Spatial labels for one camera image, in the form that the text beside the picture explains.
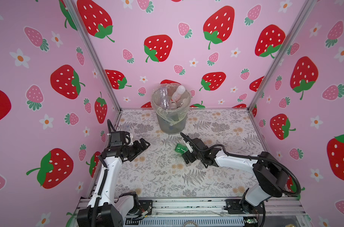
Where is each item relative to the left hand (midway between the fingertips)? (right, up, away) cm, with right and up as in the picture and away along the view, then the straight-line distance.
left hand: (144, 147), depth 80 cm
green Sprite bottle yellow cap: (+22, -3, +11) cm, 24 cm away
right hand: (+25, -4, +8) cm, 27 cm away
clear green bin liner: (+15, +15, +10) cm, 24 cm away
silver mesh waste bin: (+15, +29, +21) cm, 38 cm away
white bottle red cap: (+19, +33, +16) cm, 41 cm away
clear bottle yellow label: (+16, +26, +18) cm, 36 cm away
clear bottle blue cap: (+10, +31, +13) cm, 35 cm away
